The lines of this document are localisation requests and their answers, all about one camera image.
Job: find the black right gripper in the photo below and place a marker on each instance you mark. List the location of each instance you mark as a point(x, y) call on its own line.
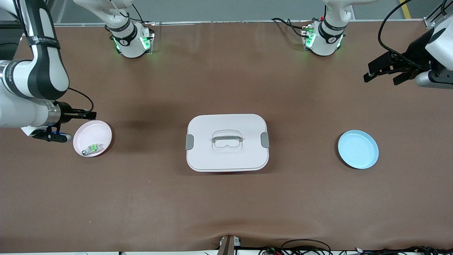
point(64, 109)

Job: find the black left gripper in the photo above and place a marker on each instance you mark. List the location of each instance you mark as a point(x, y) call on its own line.
point(417, 49)

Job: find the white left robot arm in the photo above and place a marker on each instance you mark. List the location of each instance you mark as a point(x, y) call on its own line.
point(324, 46)

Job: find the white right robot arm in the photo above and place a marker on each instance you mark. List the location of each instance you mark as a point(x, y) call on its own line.
point(42, 78)

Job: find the white lidded storage box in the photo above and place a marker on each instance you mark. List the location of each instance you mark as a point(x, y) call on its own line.
point(226, 156)

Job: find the pink round plate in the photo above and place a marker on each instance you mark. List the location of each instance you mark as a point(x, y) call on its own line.
point(93, 136)

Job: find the light blue round plate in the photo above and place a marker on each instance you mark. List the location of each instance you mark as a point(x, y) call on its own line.
point(357, 149)

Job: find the clear table edge strip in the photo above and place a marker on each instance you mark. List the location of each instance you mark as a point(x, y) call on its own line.
point(230, 22)

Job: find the clear and green switch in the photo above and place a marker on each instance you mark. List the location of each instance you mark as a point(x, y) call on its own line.
point(92, 149)

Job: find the aluminium frame post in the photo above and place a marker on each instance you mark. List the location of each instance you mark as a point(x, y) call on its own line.
point(429, 22)

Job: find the brown bracket with white block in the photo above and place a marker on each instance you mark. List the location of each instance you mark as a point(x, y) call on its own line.
point(228, 246)

